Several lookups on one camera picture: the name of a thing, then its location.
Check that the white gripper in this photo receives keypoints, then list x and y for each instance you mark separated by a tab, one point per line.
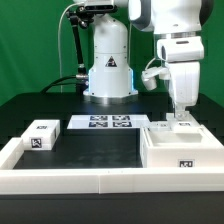
181	56

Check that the white door panel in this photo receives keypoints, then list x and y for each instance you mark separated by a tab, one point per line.
185	124
159	126

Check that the white cabinet body box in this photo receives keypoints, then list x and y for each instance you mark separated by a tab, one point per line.
186	150

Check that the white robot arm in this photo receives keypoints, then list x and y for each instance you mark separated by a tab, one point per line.
138	42

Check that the white cabinet top block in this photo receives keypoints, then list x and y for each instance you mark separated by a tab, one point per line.
41	135

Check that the white U-shaped fence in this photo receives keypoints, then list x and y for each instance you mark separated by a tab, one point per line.
100	181

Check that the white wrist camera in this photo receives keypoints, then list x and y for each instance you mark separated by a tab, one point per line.
149	76

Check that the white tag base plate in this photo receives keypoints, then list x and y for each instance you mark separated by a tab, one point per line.
107	121

